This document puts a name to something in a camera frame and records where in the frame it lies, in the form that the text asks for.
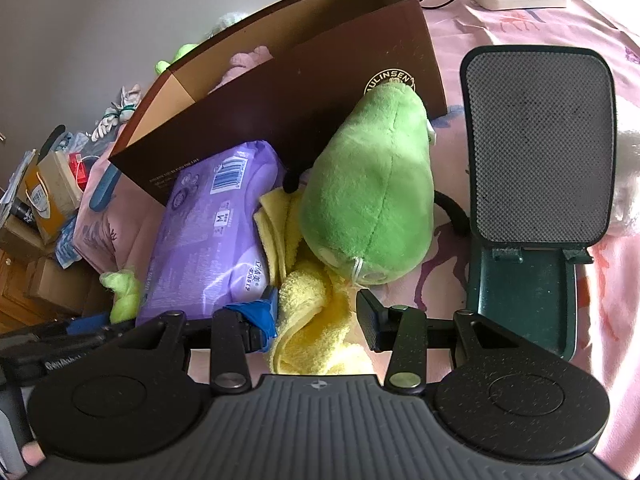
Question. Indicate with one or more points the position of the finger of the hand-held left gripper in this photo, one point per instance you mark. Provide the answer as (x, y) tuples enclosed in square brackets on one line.
[(50, 350)]

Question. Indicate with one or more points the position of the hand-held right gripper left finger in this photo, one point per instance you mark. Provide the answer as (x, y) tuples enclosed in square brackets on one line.
[(257, 322)]

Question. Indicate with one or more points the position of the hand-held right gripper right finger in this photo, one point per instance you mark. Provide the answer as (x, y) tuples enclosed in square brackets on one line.
[(367, 320)]

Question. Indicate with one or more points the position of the neon green knotted cloth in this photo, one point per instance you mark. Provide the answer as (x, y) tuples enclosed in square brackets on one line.
[(122, 292)]

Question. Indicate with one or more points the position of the green plush toy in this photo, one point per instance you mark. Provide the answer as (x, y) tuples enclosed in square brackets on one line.
[(370, 200)]

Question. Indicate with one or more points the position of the brown cardboard box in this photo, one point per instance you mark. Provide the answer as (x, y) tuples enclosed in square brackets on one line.
[(310, 85)]

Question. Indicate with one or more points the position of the pink plush toy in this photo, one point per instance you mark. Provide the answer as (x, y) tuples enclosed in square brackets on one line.
[(247, 60)]

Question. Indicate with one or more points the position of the white towel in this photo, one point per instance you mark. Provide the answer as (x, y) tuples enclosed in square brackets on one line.
[(627, 185)]

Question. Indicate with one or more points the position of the person's left hand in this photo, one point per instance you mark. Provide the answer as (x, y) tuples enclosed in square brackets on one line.
[(34, 454)]

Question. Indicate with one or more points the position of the yellow towel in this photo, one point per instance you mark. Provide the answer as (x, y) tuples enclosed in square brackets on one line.
[(310, 320)]

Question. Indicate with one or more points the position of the plain cardboard box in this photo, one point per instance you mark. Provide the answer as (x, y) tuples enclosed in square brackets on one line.
[(60, 285)]

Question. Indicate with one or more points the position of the purple pad packet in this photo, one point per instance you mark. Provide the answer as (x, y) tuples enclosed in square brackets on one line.
[(210, 240)]

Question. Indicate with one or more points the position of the kraft paper box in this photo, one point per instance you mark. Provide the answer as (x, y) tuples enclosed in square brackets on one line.
[(50, 195)]

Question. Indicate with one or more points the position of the blue oblong case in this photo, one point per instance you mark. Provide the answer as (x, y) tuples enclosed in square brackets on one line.
[(102, 192)]

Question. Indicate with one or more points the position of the white papers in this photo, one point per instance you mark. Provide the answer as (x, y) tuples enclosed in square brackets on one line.
[(17, 180)]

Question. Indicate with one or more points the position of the red packet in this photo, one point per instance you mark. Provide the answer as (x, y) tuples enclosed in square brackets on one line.
[(79, 165)]

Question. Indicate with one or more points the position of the black oblong object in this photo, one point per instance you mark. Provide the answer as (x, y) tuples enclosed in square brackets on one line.
[(50, 142)]

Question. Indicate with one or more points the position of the clear plastic packet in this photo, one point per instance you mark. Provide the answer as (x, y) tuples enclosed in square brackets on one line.
[(75, 142)]

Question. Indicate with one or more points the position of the black folding phone stand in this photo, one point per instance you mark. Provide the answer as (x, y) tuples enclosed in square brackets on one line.
[(535, 150)]

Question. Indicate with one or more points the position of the white knotted cloth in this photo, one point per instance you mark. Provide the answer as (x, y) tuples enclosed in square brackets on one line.
[(112, 117)]

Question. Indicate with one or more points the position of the neon green plush figure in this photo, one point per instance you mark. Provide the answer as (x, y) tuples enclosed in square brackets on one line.
[(180, 52)]

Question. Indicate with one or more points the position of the white fluffy toy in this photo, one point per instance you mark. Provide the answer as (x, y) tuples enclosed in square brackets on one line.
[(227, 22)]

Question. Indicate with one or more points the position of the pink printed bedsheet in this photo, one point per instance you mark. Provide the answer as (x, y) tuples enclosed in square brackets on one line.
[(525, 25)]

